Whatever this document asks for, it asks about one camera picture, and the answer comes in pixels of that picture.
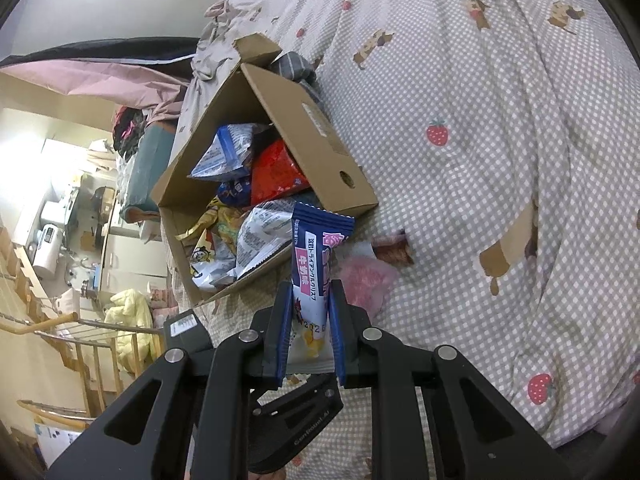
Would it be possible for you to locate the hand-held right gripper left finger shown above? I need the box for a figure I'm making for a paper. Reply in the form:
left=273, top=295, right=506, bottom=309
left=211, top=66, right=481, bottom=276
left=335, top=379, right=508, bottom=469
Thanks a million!
left=45, top=282, right=293, bottom=480

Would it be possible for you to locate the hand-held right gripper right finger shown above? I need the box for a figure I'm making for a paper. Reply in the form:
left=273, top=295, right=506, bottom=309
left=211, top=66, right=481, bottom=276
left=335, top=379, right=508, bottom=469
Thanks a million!
left=327, top=280, right=571, bottom=480

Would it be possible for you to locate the purple blue snack packet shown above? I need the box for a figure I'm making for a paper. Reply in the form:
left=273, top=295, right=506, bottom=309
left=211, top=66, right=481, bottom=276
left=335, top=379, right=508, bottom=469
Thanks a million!
left=291, top=202, right=356, bottom=376

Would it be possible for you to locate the white silver snack packet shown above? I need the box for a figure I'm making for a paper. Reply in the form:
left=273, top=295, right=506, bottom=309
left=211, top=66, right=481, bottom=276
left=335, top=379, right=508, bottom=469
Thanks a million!
left=235, top=199, right=321, bottom=281

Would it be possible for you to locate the white yellow red snack bag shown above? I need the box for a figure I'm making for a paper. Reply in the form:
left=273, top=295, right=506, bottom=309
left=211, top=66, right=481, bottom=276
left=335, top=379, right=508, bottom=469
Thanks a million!
left=190, top=230, right=238, bottom=291

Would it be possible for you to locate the dark blue snack packet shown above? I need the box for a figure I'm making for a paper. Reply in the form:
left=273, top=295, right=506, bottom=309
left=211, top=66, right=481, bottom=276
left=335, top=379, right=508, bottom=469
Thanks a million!
left=217, top=177, right=253, bottom=208

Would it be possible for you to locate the blue white snack bag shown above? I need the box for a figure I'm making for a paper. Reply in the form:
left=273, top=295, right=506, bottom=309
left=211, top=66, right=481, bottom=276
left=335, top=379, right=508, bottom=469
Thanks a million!
left=187, top=124, right=271, bottom=181

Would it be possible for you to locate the brown cardboard box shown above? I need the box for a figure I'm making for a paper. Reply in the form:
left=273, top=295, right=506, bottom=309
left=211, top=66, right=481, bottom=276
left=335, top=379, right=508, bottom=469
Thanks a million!
left=151, top=34, right=379, bottom=308

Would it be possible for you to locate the pink plastic wrapper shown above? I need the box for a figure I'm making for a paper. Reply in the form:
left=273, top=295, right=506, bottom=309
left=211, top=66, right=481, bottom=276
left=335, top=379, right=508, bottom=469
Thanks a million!
left=342, top=255, right=398, bottom=316

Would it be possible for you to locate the yellow snack packet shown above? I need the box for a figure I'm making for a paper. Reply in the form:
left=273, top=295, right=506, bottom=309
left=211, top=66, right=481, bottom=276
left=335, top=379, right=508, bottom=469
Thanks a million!
left=175, top=200, right=246, bottom=246

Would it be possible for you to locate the pale yellow cloth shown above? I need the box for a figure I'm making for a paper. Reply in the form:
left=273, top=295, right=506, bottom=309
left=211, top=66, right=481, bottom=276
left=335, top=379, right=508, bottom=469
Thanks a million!
left=102, top=289, right=161, bottom=376

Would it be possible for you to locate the white cabinet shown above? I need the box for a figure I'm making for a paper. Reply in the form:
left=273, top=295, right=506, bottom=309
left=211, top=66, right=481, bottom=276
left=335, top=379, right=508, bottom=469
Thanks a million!
left=100, top=230, right=168, bottom=291

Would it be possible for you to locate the checked printed blanket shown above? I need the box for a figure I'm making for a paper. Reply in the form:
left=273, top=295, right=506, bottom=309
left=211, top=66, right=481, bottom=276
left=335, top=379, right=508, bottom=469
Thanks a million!
left=170, top=0, right=640, bottom=480

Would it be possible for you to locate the teal cushion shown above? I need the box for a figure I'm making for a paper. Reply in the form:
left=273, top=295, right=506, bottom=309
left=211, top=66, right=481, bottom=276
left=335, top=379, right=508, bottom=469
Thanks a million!
left=122, top=122, right=177, bottom=223

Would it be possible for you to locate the wooden railing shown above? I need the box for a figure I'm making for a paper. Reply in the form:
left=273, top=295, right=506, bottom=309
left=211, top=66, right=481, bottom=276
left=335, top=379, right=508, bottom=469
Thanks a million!
left=0, top=225, right=166, bottom=431

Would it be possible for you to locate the small printed carton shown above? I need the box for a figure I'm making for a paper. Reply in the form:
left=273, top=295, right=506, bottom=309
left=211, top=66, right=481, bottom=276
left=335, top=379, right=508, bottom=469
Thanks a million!
left=35, top=422, right=83, bottom=466

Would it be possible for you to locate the pile of clothes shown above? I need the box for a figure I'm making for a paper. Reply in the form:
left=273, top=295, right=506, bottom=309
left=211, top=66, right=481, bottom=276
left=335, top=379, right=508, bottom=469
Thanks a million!
left=112, top=105, right=151, bottom=156

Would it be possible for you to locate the grey cloth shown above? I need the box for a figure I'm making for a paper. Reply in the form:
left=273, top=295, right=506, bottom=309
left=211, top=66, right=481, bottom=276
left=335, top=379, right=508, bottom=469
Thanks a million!
left=270, top=51, right=326, bottom=106

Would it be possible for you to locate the pink sheet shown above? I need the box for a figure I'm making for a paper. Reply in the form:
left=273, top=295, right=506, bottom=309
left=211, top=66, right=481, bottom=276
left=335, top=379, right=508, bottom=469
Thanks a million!
left=0, top=57, right=191, bottom=123

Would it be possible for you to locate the dark cloth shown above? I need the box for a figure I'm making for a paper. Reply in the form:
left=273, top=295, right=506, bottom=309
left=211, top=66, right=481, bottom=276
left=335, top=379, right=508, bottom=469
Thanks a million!
left=0, top=37, right=201, bottom=68

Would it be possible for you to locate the white wall appliance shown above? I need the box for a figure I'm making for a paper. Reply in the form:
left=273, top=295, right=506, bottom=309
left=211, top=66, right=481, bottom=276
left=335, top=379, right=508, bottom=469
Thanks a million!
left=32, top=224, right=68, bottom=281

